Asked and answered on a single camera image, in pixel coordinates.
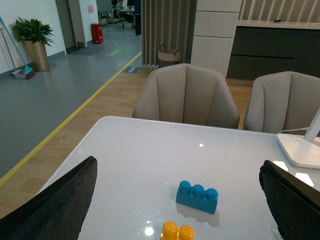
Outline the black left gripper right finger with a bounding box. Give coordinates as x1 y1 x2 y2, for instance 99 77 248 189
259 160 320 240

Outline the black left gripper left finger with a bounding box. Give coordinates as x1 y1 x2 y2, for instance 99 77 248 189
0 156 98 240

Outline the yellow two-stud block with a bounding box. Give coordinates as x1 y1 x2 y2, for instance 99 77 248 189
160 221 195 240

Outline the blue three-stud block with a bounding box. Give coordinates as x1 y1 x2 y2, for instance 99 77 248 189
175 180 219 215

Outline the white desk lamp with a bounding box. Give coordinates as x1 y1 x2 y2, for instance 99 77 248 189
277 109 320 169

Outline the beige right chair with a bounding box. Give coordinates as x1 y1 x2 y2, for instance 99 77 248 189
243 71 320 135

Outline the beige chair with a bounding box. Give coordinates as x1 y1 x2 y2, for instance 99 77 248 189
132 63 240 129
243 71 320 135

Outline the grey dustpan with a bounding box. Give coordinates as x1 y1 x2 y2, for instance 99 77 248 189
11 69 26 79

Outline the beige left chair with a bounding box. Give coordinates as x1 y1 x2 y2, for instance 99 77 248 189
132 63 240 129

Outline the dark grey counter cabinet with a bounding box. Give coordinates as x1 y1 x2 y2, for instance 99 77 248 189
227 26 320 80

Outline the gold plant pot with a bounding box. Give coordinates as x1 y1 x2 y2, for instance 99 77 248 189
24 40 50 72

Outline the green potted plant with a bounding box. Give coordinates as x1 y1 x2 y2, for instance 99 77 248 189
10 17 53 47

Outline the red bin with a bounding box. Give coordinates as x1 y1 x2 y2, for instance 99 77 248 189
90 23 103 44

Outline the white drawer cabinet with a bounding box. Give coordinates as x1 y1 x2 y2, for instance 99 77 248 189
190 0 242 77

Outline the grey pleated curtain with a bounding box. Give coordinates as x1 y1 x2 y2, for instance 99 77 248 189
141 0 197 66

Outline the standing person in dark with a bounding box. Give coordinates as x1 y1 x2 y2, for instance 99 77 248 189
134 0 141 37

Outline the white lamp cable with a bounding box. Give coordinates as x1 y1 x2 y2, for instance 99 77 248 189
277 127 309 134

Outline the teal handled broom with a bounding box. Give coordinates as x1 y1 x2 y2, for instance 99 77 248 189
0 16 36 80

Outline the woven basket with handles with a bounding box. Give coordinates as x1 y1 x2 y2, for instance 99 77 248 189
158 44 181 68

